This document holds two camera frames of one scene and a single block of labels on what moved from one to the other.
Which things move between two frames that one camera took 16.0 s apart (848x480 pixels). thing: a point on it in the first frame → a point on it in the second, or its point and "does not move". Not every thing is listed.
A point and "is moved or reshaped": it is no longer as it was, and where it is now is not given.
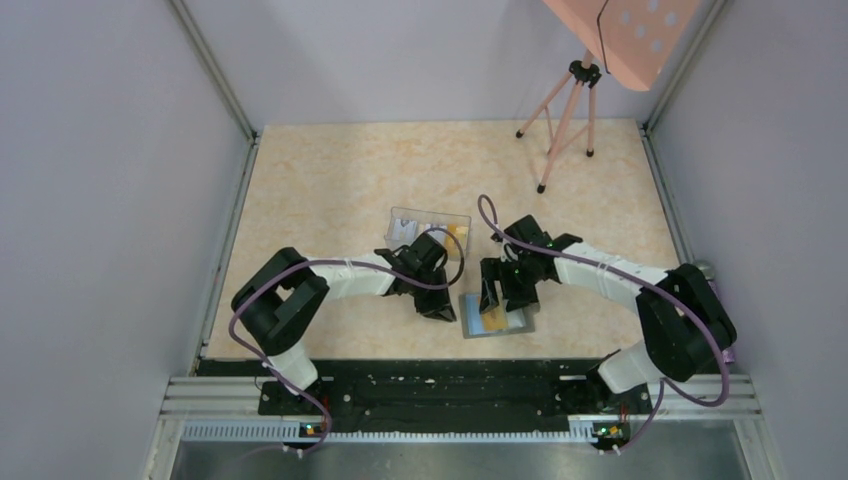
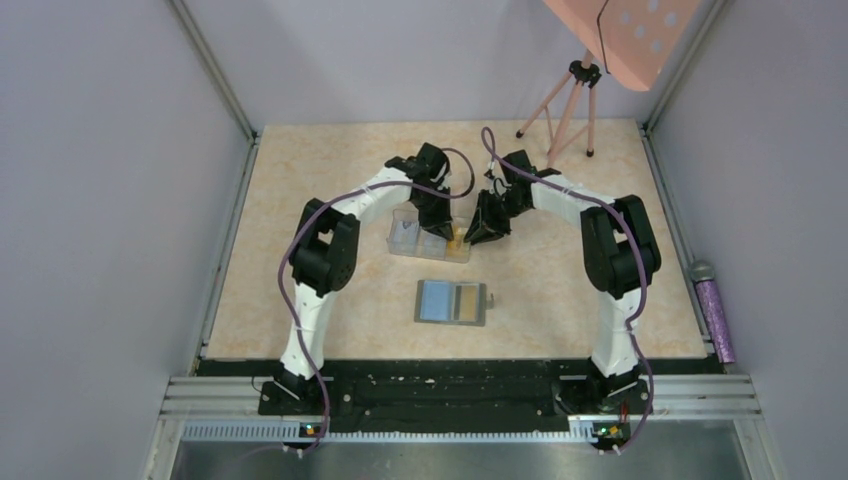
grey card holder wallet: (473, 323) is moved or reshaped
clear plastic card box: (406, 225) does not move
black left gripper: (439, 307) → (439, 223)
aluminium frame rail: (227, 407) does not move
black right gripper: (494, 269) → (480, 233)
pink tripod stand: (579, 115) does not move
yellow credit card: (495, 320) → (468, 303)
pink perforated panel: (639, 38) does not move
